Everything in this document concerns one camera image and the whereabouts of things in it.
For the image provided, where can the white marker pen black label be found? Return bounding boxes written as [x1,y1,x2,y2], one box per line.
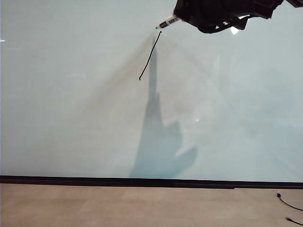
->
[155,14,181,31]

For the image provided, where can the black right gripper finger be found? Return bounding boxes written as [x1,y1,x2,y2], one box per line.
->
[194,14,250,34]
[173,0,214,25]

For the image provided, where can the white glossy whiteboard black frame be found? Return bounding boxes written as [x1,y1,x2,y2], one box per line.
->
[0,0,303,190]

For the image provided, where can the black whiteboard marker tray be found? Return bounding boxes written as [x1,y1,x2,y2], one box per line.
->
[0,181,235,190]

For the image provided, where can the black cable with plug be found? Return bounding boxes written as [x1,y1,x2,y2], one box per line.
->
[285,216,303,226]
[276,189,303,212]

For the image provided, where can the black marker ink letter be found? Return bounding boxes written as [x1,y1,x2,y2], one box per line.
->
[138,30,163,82]

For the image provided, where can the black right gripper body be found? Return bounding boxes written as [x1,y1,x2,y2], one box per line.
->
[205,0,284,22]

